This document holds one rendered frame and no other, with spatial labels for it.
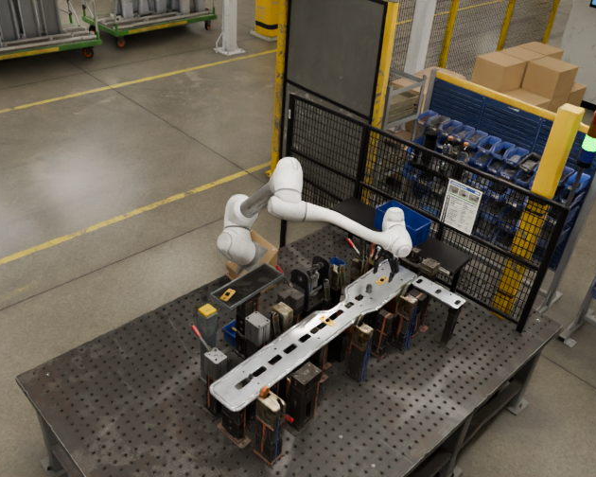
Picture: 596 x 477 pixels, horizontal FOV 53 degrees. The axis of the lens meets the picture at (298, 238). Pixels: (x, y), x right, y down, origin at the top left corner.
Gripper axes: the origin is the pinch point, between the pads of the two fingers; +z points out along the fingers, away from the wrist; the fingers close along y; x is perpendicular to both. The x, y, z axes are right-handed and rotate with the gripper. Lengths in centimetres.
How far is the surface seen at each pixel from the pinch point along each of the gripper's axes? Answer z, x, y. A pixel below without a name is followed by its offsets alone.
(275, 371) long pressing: 5, -89, 5
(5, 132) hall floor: 105, 16, -503
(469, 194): -35, 54, 14
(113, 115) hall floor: 105, 130, -467
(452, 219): -16, 54, 8
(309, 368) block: 2, -79, 16
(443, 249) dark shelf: 1.8, 47.9, 9.5
